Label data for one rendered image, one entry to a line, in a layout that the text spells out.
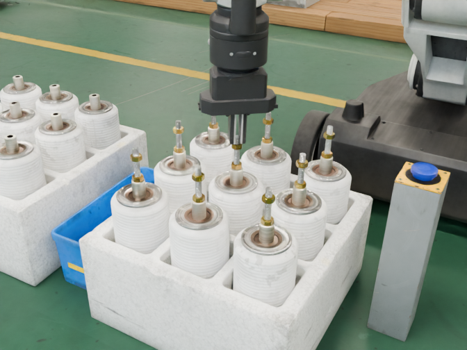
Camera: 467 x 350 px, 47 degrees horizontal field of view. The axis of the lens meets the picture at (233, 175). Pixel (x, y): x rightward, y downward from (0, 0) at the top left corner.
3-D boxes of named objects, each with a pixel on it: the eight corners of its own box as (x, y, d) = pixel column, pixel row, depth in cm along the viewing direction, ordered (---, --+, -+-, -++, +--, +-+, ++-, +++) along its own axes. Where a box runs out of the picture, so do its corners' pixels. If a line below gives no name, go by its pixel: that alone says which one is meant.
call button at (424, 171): (412, 169, 86) (415, 158, 85) (438, 176, 85) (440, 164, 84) (406, 180, 83) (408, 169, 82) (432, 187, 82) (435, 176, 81)
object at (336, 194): (291, 264, 103) (298, 183, 94) (291, 234, 111) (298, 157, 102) (342, 268, 102) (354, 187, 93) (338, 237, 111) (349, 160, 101)
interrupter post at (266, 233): (273, 236, 81) (274, 218, 79) (274, 246, 79) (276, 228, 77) (257, 236, 81) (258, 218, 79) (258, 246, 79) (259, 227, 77)
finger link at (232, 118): (233, 137, 91) (233, 103, 88) (235, 146, 88) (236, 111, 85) (223, 137, 91) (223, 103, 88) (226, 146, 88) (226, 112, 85)
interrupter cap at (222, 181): (244, 200, 89) (244, 196, 89) (206, 187, 93) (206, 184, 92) (265, 180, 95) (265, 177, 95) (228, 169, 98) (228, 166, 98)
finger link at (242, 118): (241, 146, 89) (242, 110, 85) (238, 137, 91) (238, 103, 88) (250, 145, 89) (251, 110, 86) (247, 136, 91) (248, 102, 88)
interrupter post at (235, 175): (238, 189, 92) (239, 172, 91) (226, 185, 93) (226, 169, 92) (245, 182, 94) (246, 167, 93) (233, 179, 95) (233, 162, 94)
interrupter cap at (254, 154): (284, 168, 99) (284, 165, 99) (243, 164, 100) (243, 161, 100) (288, 149, 105) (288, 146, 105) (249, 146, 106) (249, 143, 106)
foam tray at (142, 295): (203, 214, 129) (202, 148, 120) (361, 269, 113) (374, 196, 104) (90, 317, 100) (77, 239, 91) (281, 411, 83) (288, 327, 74)
